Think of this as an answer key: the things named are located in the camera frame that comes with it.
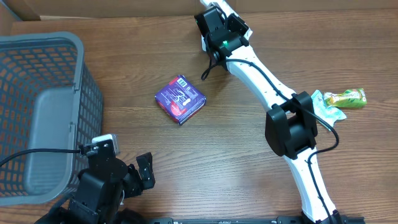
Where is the purple red packet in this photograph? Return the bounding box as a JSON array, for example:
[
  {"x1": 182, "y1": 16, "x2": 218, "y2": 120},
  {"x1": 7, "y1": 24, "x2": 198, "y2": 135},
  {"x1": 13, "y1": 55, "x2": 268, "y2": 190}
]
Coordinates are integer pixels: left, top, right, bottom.
[{"x1": 154, "y1": 75, "x2": 206, "y2": 125}]

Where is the light blue plastic packet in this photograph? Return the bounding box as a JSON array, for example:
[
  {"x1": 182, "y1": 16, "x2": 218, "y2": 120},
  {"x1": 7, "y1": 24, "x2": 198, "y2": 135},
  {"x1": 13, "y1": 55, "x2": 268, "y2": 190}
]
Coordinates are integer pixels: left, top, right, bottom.
[{"x1": 311, "y1": 90, "x2": 346, "y2": 127}]

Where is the green yellow drink carton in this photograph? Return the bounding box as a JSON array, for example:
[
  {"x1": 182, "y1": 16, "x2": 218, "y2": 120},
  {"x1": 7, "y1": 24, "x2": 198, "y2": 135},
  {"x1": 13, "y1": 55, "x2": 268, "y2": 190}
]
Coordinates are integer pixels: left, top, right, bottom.
[{"x1": 323, "y1": 88, "x2": 368, "y2": 108}]

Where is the white tube gold cap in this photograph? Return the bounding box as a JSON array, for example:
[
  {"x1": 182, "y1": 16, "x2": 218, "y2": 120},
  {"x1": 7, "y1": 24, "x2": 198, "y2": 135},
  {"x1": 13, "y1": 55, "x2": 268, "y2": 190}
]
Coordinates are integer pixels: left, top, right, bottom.
[{"x1": 200, "y1": 0, "x2": 252, "y2": 40}]

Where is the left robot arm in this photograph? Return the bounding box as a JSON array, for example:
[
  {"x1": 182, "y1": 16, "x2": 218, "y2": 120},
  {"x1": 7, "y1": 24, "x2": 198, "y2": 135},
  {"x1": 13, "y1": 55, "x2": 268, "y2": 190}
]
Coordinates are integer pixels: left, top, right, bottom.
[{"x1": 36, "y1": 139, "x2": 155, "y2": 224}]

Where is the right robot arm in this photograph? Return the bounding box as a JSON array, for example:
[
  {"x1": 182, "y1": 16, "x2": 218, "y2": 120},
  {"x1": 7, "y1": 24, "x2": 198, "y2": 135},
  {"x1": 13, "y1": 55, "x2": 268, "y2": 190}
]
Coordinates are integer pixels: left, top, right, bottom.
[{"x1": 194, "y1": 1, "x2": 343, "y2": 223}]

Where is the white barcode scanner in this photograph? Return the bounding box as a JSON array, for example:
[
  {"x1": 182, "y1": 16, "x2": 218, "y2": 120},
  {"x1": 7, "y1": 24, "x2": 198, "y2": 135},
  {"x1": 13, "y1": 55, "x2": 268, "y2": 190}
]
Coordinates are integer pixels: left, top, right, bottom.
[{"x1": 201, "y1": 36, "x2": 206, "y2": 52}]

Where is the grey plastic basket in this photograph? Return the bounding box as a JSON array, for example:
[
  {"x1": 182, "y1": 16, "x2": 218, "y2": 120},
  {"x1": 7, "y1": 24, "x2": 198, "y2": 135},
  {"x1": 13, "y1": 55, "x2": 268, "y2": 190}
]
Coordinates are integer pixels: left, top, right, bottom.
[{"x1": 1, "y1": 32, "x2": 103, "y2": 206}]

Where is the left black cable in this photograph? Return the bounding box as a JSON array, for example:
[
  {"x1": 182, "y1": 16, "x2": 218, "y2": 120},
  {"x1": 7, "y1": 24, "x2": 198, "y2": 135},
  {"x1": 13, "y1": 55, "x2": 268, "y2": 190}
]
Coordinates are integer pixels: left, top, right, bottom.
[{"x1": 0, "y1": 147, "x2": 86, "y2": 169}]

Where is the black cable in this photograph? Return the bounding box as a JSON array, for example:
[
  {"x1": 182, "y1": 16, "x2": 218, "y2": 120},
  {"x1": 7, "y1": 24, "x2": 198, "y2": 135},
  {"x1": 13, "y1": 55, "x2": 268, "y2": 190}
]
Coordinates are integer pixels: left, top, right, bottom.
[
  {"x1": 200, "y1": 34, "x2": 340, "y2": 224},
  {"x1": 0, "y1": 147, "x2": 86, "y2": 169}
]

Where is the right black cable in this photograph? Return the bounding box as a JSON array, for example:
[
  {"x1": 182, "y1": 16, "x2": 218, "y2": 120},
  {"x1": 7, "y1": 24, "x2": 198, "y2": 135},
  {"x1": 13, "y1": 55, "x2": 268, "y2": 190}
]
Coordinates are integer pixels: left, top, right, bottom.
[{"x1": 200, "y1": 34, "x2": 340, "y2": 224}]

